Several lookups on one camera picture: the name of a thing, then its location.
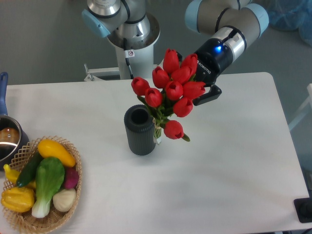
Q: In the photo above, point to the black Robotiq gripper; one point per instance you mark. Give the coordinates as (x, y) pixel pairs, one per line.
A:
(213, 57)

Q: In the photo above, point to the red tulip bouquet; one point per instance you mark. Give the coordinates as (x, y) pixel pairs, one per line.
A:
(173, 93)

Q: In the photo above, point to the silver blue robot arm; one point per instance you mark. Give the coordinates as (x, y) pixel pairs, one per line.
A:
(232, 24)

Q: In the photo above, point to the dark ribbed cylindrical vase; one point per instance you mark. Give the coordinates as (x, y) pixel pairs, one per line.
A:
(139, 130)

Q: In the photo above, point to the blue plastic bag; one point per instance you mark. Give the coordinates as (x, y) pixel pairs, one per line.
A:
(292, 15)

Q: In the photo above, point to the purple radish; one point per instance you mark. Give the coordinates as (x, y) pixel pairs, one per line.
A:
(71, 178)

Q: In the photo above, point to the yellow squash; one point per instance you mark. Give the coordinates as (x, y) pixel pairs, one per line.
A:
(50, 148)

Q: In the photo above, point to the black device at edge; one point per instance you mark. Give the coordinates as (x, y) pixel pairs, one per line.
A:
(303, 207)

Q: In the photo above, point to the green bok choy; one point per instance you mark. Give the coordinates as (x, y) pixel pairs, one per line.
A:
(49, 178)

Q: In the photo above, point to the white garlic bulb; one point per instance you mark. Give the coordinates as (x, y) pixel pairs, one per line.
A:
(64, 199)

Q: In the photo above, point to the dark green cucumber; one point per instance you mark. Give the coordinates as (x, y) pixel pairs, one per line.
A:
(28, 173)

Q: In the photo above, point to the woven wicker basket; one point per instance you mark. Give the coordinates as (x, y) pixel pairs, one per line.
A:
(25, 223)

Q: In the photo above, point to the small yellow gourd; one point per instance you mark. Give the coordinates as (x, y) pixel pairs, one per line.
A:
(12, 176)

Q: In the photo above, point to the yellow bell pepper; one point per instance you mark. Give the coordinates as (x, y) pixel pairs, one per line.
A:
(18, 199)

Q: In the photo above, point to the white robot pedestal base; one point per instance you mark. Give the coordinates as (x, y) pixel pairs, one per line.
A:
(134, 47)

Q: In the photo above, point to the white frame at right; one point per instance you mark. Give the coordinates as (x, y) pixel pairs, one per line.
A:
(302, 110)

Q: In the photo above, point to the blue handled saucepan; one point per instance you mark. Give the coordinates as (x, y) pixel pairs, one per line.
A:
(12, 136)

